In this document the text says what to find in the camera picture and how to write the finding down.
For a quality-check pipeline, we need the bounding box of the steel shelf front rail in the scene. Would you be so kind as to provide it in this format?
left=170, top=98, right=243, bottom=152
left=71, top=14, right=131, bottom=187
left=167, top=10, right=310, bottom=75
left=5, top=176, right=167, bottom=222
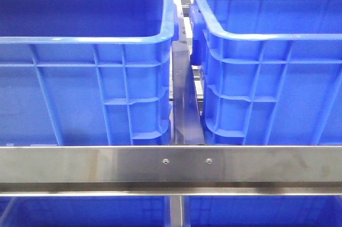
left=1, top=145, right=341, bottom=196

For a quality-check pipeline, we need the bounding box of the blue crate lower left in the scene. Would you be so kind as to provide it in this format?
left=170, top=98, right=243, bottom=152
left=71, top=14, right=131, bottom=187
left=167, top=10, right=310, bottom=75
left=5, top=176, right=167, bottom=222
left=1, top=196, right=170, bottom=226

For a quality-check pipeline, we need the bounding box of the blue crate lower right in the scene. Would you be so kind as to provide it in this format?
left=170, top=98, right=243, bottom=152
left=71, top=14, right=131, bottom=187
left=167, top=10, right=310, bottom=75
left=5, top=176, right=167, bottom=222
left=185, top=195, right=341, bottom=226

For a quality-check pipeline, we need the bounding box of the blue crate front right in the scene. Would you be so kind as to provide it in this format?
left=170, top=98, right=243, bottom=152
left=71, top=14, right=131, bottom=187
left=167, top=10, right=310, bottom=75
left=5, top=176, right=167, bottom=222
left=190, top=0, right=341, bottom=146

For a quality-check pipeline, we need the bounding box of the steel shelf centre divider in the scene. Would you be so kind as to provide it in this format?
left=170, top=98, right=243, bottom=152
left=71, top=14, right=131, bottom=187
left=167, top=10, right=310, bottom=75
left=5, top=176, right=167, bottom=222
left=172, top=0, right=205, bottom=145

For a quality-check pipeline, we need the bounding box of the blue crate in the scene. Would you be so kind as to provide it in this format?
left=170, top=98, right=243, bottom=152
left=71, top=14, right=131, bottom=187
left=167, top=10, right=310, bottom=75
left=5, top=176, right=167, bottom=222
left=1, top=0, right=177, bottom=146
left=190, top=0, right=341, bottom=146
left=185, top=195, right=341, bottom=226
left=1, top=196, right=170, bottom=226

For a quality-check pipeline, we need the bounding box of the blue crate front left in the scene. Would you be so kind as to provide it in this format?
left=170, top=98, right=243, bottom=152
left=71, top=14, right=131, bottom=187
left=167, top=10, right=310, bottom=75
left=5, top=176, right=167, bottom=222
left=1, top=0, right=177, bottom=146

